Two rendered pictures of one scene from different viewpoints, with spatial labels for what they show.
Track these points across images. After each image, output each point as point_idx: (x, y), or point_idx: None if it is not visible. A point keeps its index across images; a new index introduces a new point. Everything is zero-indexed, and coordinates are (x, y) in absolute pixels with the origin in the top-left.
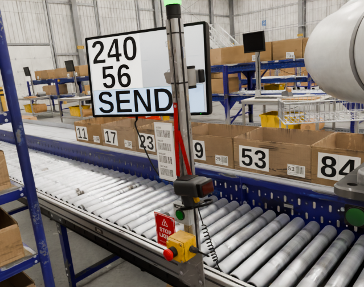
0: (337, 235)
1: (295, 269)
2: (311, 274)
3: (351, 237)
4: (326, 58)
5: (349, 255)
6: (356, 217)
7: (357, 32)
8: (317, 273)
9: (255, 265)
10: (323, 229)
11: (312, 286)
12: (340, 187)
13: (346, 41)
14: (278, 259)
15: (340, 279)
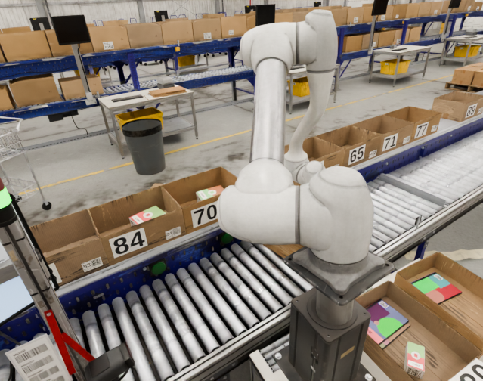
0: None
1: (173, 337)
2: (184, 330)
3: (162, 283)
4: (272, 233)
5: (180, 296)
6: (160, 268)
7: (299, 224)
8: (184, 326)
9: (147, 363)
10: (144, 292)
11: (193, 336)
12: (343, 302)
13: (291, 227)
14: (156, 342)
15: (197, 316)
